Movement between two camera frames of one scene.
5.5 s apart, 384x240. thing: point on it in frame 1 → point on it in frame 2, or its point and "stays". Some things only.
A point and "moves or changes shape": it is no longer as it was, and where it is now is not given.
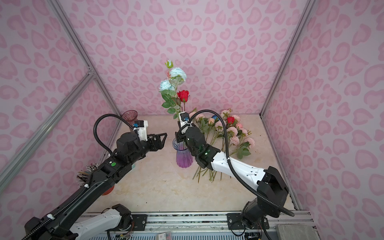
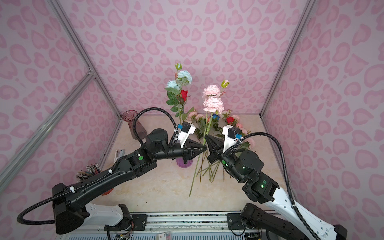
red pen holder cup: [109, 191] stays
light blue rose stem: [168, 87] moves or changes shape
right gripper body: [180, 137] → [215, 157]
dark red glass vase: [130, 116] stays
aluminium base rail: [279, 222] stays
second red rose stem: [230, 120] stays
